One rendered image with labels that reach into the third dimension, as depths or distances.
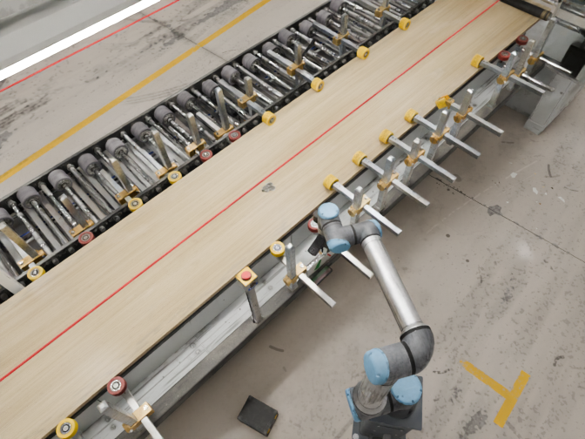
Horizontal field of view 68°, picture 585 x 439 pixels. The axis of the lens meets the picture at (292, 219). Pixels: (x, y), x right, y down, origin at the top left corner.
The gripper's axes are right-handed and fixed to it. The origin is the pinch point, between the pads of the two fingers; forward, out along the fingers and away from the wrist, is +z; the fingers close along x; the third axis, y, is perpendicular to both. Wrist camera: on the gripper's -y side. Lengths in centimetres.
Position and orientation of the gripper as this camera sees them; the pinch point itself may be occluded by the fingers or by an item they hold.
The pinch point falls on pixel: (322, 252)
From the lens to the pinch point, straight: 220.9
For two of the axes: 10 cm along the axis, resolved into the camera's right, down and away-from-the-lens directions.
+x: -7.0, -5.9, 4.0
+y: 7.2, -6.0, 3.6
